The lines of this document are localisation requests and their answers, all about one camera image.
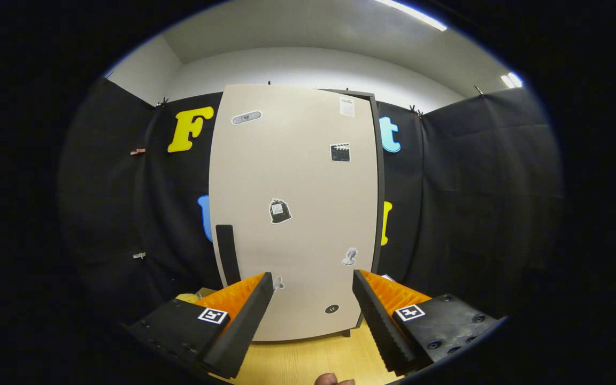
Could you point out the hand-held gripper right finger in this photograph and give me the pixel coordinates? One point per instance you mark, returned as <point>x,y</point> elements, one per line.
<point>377,321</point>

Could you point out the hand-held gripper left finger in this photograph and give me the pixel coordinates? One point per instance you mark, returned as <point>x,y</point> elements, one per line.
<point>244,326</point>

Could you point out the dark grey shoe cabinet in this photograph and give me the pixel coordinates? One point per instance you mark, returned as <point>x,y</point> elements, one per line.
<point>381,187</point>

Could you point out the beige shoe cabinet door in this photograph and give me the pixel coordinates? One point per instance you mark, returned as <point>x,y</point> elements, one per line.
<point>297,176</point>

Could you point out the yellow plush toy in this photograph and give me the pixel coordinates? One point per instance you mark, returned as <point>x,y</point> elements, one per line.
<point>187,297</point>

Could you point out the black backdrop cloth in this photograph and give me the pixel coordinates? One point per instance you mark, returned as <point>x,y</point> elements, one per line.
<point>474,203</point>

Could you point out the small ceiling light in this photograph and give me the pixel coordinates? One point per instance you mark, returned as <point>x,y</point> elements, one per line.
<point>511,80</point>

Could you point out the long ceiling light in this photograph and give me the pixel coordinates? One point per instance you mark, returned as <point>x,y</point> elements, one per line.
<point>412,14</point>

